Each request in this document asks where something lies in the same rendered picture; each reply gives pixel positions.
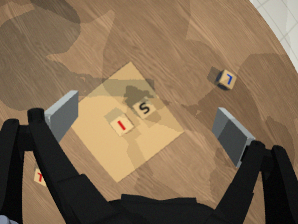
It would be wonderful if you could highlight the tan square mat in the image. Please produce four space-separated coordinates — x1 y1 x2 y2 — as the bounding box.
71 61 184 183

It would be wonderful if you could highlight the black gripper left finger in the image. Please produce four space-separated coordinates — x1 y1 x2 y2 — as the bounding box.
0 90 133 224

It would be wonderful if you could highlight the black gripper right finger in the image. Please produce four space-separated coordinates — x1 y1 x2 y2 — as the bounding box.
205 107 298 224

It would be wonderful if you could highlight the beige block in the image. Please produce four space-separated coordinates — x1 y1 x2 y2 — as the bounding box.
214 69 237 91
34 167 47 187
132 96 156 120
110 113 134 137

